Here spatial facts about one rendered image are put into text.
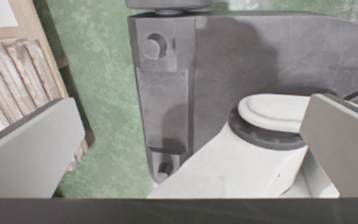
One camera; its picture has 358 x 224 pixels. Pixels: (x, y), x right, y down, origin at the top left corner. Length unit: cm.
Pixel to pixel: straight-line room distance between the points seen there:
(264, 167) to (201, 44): 28
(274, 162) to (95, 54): 64
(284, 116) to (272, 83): 15
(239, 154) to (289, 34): 26
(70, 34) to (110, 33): 15
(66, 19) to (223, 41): 54
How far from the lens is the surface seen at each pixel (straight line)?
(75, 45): 81
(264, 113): 35
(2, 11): 83
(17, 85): 72
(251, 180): 30
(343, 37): 50
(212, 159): 31
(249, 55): 46
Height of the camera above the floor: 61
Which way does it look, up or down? 57 degrees down
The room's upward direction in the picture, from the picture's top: 157 degrees counter-clockwise
